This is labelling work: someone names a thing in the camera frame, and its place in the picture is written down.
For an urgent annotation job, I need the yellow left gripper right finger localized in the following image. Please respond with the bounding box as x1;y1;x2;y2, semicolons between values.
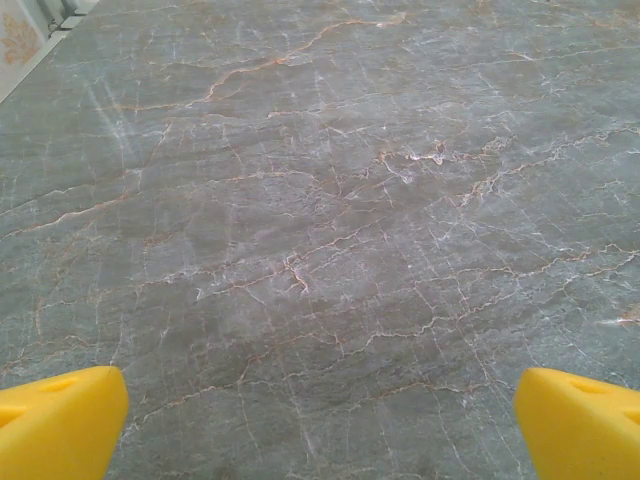
515;367;640;480

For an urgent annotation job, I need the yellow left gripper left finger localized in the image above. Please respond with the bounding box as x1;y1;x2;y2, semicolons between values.
0;365;130;480

